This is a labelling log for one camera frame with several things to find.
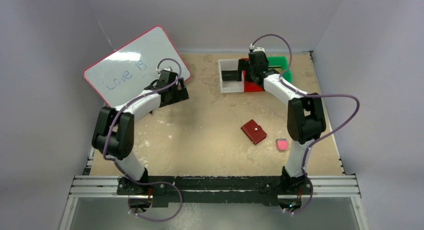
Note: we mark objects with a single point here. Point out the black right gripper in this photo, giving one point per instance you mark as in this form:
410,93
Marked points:
243,69

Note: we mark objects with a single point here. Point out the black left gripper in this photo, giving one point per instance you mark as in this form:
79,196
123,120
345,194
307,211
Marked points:
180,91

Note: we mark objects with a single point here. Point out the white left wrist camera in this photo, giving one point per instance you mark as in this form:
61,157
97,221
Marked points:
165,69

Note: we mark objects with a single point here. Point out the white plastic bin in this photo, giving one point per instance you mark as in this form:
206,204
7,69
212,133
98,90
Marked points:
228,72

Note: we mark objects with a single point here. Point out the green plastic bin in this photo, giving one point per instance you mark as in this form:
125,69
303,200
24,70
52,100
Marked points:
280,63

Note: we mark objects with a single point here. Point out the red plastic bin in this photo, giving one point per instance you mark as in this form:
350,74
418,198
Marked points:
249,86

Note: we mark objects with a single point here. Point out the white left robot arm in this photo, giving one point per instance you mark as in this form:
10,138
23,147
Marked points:
114,133

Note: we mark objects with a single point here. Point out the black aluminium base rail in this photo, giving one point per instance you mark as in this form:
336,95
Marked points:
266,190

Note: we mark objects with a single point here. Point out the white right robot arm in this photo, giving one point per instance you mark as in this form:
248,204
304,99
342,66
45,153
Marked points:
305,115

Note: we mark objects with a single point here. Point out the pink framed whiteboard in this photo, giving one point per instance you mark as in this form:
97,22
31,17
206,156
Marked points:
122,75

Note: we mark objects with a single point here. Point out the pink grey eraser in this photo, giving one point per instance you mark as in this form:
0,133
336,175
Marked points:
281,144

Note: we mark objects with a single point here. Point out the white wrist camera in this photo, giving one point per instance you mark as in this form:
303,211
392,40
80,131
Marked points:
165,69
253,48

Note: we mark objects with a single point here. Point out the red leather card holder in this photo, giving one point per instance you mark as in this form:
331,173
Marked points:
253,131

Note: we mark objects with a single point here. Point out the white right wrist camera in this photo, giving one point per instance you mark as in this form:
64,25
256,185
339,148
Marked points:
253,48

